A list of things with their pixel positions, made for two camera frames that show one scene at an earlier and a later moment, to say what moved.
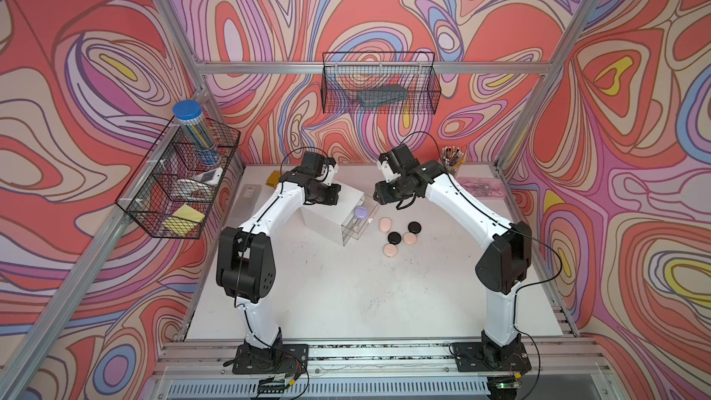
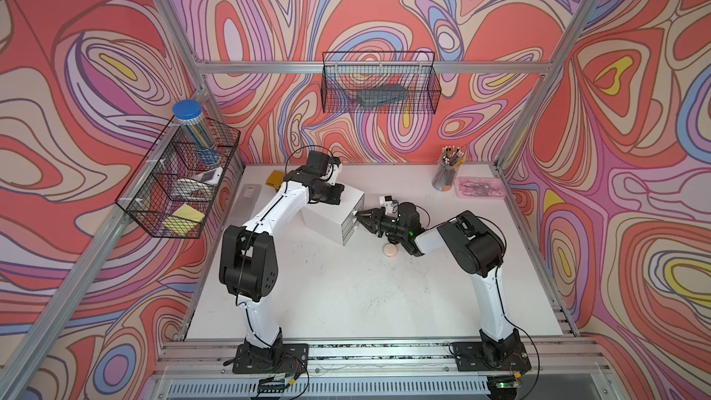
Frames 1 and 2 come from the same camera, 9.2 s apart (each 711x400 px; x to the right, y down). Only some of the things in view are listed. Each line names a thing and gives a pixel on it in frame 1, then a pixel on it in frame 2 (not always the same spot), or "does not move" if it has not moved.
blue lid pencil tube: (191, 118) does not move
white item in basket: (210, 177) does not move
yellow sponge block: (273, 179) does not move
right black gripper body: (392, 191) -> (391, 226)
